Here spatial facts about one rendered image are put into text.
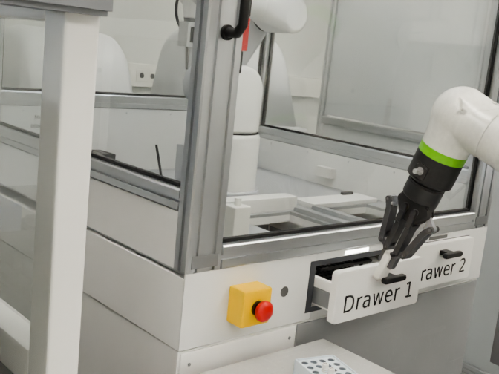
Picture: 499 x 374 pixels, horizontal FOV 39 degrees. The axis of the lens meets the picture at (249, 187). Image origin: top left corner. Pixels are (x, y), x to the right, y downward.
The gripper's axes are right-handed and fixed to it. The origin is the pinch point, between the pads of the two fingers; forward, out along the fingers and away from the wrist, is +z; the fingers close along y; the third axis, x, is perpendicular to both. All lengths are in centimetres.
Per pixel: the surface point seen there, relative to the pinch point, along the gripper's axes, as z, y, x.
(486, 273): 67, -48, 173
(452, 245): 5.2, -7.1, 38.9
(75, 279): -15, 8, -78
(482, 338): 94, -34, 172
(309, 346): 19.0, 0.1, -13.2
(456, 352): 36, 3, 53
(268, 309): 6.4, -0.9, -29.8
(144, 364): 27, -12, -44
